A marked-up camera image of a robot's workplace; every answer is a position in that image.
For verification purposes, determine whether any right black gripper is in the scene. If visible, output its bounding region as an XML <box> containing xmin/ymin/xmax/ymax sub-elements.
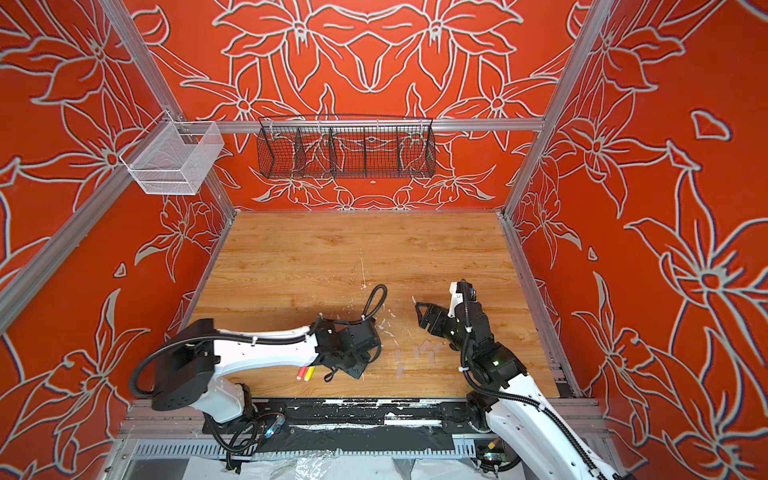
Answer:
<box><xmin>415</xmin><ymin>300</ymin><xmax>477</xmax><ymax>362</ymax></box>

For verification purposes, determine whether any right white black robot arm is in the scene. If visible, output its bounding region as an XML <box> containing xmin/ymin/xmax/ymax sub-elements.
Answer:
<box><xmin>415</xmin><ymin>280</ymin><xmax>633</xmax><ymax>479</ymax></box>

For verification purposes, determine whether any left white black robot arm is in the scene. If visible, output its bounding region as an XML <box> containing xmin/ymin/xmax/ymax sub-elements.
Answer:
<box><xmin>129</xmin><ymin>284</ymin><xmax>388</xmax><ymax>424</ymax></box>

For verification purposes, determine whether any yellow marker pen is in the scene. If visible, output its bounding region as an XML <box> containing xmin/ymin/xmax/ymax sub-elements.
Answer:
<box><xmin>303</xmin><ymin>366</ymin><xmax>316</xmax><ymax>382</ymax></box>

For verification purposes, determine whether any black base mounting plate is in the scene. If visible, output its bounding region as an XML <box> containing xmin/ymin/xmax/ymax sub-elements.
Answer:
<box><xmin>193</xmin><ymin>398</ymin><xmax>490</xmax><ymax>439</ymax></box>

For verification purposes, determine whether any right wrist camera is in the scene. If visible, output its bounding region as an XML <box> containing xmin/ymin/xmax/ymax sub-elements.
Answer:
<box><xmin>448</xmin><ymin>282</ymin><xmax>464</xmax><ymax>318</ymax></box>

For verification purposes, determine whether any black wire wall basket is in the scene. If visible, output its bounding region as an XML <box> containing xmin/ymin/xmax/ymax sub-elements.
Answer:
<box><xmin>256</xmin><ymin>115</ymin><xmax>437</xmax><ymax>180</ymax></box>

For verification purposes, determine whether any grey slotted cable duct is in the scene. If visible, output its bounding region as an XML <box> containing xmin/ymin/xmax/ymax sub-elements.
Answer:
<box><xmin>131</xmin><ymin>439</ymin><xmax>477</xmax><ymax>460</ymax></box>

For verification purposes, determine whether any white mesh wall basket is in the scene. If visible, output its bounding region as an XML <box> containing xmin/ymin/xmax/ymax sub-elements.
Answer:
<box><xmin>120</xmin><ymin>121</ymin><xmax>224</xmax><ymax>195</ymax></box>

